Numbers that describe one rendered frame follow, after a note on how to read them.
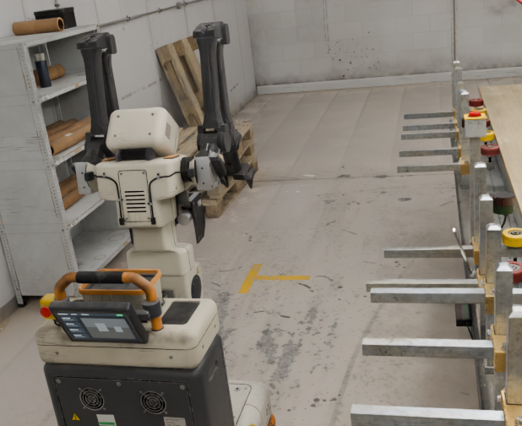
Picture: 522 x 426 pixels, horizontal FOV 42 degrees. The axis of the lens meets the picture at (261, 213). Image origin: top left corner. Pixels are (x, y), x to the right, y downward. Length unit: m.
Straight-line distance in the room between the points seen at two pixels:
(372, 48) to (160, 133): 7.60
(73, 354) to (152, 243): 0.46
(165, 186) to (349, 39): 7.65
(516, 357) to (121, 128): 1.47
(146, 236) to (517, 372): 1.40
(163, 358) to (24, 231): 2.23
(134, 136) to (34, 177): 1.78
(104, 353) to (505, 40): 8.21
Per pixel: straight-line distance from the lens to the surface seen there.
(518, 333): 1.32
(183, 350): 2.04
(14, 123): 3.95
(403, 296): 1.81
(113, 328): 2.04
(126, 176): 2.27
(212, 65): 2.34
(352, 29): 9.68
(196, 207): 2.42
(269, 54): 9.91
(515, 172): 2.90
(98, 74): 2.51
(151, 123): 2.27
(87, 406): 2.31
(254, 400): 2.63
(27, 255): 4.23
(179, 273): 2.38
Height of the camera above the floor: 1.80
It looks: 20 degrees down
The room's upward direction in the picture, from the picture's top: 7 degrees counter-clockwise
